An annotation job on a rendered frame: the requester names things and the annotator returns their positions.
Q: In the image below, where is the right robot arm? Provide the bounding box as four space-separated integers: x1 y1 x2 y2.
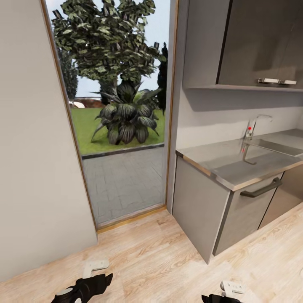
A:
202 280 245 303

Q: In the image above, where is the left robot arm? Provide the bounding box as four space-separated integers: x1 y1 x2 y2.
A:
52 260 113 303

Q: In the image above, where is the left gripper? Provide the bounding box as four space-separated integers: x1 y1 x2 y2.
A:
75 273 113 303

